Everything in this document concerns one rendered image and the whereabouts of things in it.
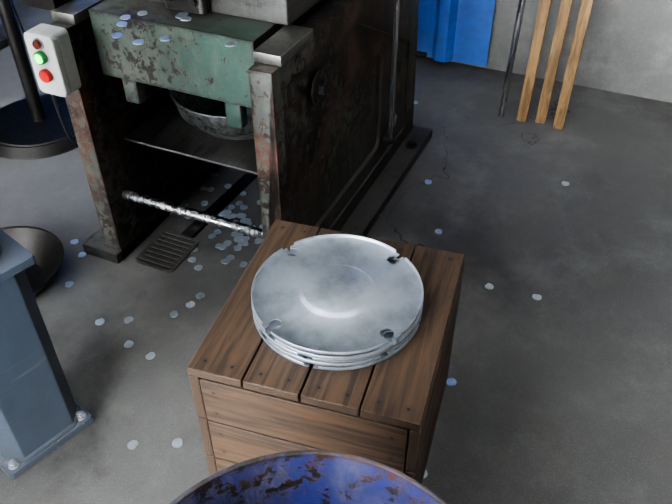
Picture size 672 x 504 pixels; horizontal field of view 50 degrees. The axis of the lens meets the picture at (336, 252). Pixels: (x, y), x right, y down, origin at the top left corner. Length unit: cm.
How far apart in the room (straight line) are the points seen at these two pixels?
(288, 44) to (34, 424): 87
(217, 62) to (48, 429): 79
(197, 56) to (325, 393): 75
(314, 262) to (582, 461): 66
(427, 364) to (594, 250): 94
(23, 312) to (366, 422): 62
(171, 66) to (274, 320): 63
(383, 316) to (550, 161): 125
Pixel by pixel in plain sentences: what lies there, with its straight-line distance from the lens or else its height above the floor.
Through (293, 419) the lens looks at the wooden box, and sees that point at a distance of 117.
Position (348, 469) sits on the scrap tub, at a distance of 91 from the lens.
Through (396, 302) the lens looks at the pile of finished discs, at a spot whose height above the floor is 39.
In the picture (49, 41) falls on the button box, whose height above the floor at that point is 62.
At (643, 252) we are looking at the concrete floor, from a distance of 204.
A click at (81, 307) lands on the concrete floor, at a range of 184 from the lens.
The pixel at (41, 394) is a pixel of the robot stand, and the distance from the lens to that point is 148.
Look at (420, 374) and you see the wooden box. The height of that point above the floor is 35.
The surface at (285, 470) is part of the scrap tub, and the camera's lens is 92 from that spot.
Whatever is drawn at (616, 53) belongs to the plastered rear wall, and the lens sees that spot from 273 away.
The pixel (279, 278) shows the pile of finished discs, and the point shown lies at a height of 39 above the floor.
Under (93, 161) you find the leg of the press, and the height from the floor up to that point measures 30.
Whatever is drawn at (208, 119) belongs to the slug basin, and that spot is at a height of 39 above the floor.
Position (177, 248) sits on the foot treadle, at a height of 16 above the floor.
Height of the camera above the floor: 122
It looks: 40 degrees down
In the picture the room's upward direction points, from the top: straight up
